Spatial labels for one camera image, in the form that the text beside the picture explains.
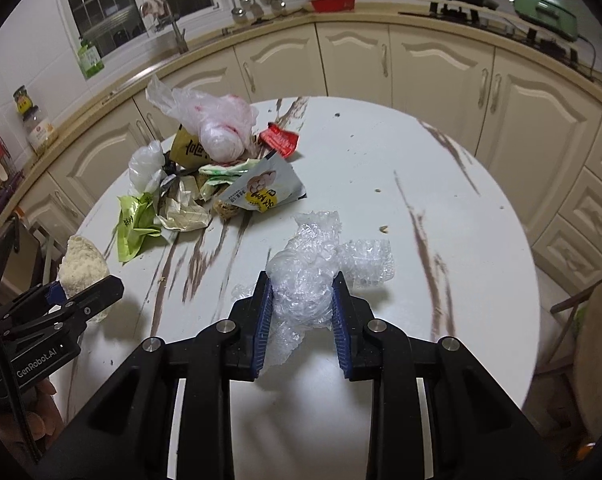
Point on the green electric pot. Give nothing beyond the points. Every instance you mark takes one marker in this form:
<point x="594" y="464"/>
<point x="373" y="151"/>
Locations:
<point x="546" y="10"/>

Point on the purple utensil holder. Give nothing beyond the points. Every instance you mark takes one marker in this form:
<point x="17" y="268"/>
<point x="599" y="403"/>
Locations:
<point x="3" y="192"/>

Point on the wooden chair beige cushion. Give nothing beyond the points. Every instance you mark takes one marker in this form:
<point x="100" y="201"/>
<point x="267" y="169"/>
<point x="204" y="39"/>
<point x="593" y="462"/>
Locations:
<point x="598" y="340"/>

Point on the white snack bag yellow label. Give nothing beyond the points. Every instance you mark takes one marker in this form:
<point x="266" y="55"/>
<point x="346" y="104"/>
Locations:
<point x="268" y="185"/>

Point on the white spoon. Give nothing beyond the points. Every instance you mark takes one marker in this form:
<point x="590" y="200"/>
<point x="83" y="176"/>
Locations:
<point x="2" y="169"/>

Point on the cream crumpled wrapper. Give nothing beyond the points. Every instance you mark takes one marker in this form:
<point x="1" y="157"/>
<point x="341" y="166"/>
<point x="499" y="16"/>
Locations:
<point x="183" y="215"/>

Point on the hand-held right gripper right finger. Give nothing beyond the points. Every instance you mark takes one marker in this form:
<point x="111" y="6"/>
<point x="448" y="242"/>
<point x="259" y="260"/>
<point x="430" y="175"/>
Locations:
<point x="341" y="330"/>

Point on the green snack packet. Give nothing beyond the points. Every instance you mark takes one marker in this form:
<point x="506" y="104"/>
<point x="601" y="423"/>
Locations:
<point x="131" y="230"/>

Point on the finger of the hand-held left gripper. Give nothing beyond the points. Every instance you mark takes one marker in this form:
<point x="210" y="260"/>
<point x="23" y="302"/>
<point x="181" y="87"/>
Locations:
<point x="56" y="292"/>
<point x="101" y="292"/>

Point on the clear plastic tray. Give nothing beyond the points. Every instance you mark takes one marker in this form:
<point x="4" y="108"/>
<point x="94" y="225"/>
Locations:
<point x="371" y="262"/>

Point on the red baking tray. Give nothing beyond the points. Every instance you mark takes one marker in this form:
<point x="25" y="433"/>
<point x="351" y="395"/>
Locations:
<point x="331" y="4"/>

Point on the white jar orange label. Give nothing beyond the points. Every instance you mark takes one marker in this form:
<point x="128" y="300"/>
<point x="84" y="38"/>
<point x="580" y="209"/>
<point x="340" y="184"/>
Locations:
<point x="40" y="132"/>

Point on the metal kitchen faucet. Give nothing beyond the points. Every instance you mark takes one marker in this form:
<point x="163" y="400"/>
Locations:
<point x="180" y="37"/>

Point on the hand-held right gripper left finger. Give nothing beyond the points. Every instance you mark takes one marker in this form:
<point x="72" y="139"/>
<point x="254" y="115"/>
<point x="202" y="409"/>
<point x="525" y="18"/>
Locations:
<point x="262" y="325"/>

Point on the beige paper towel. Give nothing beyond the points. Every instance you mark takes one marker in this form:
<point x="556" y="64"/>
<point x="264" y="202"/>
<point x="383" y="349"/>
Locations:
<point x="81" y="265"/>

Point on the clear plastic wrap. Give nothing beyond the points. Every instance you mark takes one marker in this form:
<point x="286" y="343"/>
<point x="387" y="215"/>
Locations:
<point x="301" y="285"/>

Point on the yellow snack packet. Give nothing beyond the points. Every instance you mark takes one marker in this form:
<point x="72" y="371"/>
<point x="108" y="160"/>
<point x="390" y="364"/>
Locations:
<point x="187" y="151"/>

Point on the dark kitchen window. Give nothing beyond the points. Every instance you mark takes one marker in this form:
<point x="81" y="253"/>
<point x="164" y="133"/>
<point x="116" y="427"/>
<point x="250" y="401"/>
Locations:
<point x="106" y="5"/>

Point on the red wrapper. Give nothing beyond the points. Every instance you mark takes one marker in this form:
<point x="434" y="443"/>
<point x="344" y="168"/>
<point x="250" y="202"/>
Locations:
<point x="279" y="141"/>

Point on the glass jar yellow label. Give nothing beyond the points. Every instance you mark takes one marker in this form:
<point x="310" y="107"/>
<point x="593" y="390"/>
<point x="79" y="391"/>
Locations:
<point x="23" y="105"/>

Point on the green bottle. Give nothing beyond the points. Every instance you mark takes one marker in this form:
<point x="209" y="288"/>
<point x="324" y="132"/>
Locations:
<point x="90" y="60"/>

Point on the person's left hand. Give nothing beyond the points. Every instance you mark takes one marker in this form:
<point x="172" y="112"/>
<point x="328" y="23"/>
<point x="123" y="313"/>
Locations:
<point x="43" y="410"/>

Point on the cream kitchen cabinets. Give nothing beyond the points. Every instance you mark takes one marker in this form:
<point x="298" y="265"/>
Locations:
<point x="356" y="60"/>

